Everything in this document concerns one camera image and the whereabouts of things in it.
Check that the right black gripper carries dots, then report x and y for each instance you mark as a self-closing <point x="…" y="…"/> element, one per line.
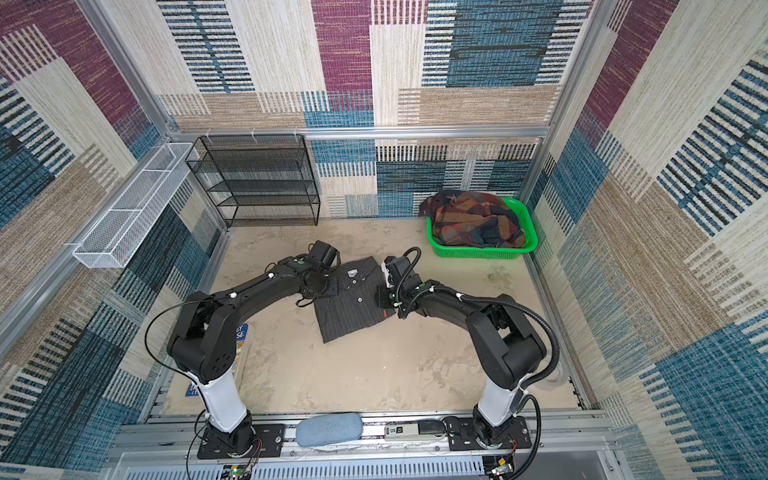
<point x="382" y="299"/>

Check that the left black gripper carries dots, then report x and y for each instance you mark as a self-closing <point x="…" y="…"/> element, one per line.
<point x="310" y="296"/>

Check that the grey pinstriped long sleeve shirt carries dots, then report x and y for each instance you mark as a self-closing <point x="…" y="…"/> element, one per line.
<point x="352" y="301"/>

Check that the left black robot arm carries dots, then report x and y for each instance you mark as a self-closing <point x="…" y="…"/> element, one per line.
<point x="203" y="341"/>

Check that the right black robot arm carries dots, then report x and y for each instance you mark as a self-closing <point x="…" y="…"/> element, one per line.
<point x="515" y="346"/>

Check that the plaid red shirt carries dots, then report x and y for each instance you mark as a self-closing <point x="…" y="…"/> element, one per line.
<point x="472" y="219"/>

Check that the blue treehouse book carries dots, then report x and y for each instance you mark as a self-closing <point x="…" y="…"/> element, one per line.
<point x="241" y="337"/>

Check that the green plastic basket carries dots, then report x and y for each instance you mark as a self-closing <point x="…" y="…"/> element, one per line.
<point x="526" y="222"/>

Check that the blue grey cloth pad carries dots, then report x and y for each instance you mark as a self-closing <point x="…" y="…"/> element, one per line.
<point x="325" y="430"/>

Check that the clear tape roll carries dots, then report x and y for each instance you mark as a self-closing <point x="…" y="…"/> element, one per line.
<point x="556" y="379"/>

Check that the black wire mesh shelf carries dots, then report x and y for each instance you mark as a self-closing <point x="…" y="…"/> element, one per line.
<point x="257" y="180"/>

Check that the white wire mesh tray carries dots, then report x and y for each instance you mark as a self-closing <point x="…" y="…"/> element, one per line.
<point x="118" y="234"/>

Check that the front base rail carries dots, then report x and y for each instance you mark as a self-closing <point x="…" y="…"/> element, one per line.
<point x="562" y="444"/>

